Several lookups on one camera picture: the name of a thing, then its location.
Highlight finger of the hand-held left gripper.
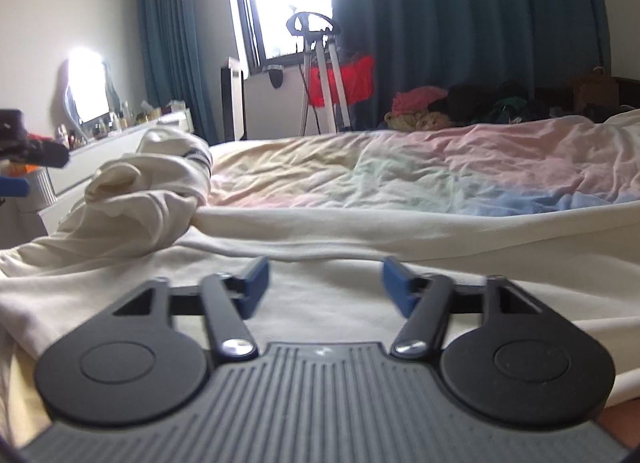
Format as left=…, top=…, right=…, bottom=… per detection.
left=22, top=139, right=69, bottom=169
left=0, top=177, right=30, bottom=199

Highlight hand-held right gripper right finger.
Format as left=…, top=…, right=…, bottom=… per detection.
left=381, top=255, right=545, bottom=360

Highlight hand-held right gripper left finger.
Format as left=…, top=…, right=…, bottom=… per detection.
left=111, top=255, right=272, bottom=360

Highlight cream sweatpants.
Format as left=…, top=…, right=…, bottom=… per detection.
left=0, top=126, right=640, bottom=394

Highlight white vanity desk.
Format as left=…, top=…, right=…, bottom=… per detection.
left=27, top=108, right=196, bottom=234

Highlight row of cosmetic bottles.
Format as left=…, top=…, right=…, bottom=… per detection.
left=55, top=100, right=151, bottom=149

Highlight lit vanity mirror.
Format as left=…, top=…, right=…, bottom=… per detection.
left=62, top=47, right=121, bottom=126

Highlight pastel bed blanket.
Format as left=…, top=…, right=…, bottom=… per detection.
left=207, top=110, right=640, bottom=224

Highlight narrow blue curtain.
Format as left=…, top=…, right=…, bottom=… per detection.
left=136, top=0, right=241, bottom=146

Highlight beige garment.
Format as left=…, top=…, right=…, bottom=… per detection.
left=384, top=110, right=453, bottom=133

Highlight dark wooden board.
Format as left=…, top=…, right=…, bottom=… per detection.
left=220, top=57, right=247, bottom=142

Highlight pink garment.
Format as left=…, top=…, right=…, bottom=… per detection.
left=391, top=86, right=451, bottom=116

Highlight black garment pile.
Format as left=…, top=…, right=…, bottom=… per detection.
left=430, top=83, right=531, bottom=124

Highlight garment steamer stand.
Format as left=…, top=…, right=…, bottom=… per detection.
left=286, top=6, right=353, bottom=136

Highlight red garment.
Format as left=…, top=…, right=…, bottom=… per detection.
left=306, top=54, right=376, bottom=106

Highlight green garment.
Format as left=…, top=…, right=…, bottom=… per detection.
left=492, top=96, right=531, bottom=124

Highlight black sofa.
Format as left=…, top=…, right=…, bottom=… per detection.
left=380, top=76, right=640, bottom=131

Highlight brown paper bag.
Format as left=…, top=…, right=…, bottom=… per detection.
left=570, top=66, right=620, bottom=116

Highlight wide blue curtain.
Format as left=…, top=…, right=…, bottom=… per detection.
left=330, top=0, right=613, bottom=119

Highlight window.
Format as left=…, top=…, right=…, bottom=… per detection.
left=222, top=0, right=335, bottom=74

